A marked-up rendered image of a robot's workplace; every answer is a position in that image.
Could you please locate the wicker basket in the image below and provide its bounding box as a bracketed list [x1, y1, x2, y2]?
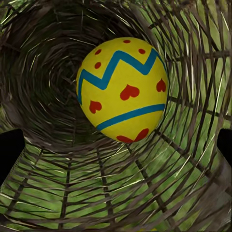
[0, 0, 232, 232]

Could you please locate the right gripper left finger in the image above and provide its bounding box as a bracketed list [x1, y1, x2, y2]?
[0, 129, 27, 187]

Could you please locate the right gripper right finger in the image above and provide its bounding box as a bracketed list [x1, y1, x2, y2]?
[217, 128, 232, 167]

